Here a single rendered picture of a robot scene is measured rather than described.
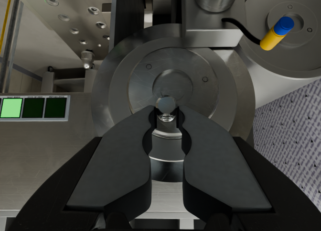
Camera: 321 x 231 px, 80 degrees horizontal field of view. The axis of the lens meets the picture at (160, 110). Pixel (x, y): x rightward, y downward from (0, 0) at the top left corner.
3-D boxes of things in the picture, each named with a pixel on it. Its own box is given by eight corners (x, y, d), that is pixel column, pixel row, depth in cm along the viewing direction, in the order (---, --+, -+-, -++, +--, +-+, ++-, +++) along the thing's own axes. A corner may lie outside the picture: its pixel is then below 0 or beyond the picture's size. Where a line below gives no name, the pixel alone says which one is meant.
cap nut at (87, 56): (91, 50, 53) (90, 66, 52) (96, 57, 56) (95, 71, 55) (79, 50, 53) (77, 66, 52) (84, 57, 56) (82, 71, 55)
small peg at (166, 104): (180, 97, 12) (174, 118, 12) (177, 107, 15) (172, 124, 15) (159, 92, 12) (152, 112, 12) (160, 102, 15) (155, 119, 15)
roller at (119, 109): (230, 33, 18) (245, 159, 16) (193, 102, 43) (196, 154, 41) (109, 38, 18) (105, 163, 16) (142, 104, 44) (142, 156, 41)
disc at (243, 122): (245, 19, 19) (267, 180, 16) (243, 22, 19) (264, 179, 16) (93, 26, 19) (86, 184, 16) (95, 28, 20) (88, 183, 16)
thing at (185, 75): (228, 56, 16) (210, 146, 14) (221, 66, 18) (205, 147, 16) (140, 37, 16) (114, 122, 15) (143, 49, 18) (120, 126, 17)
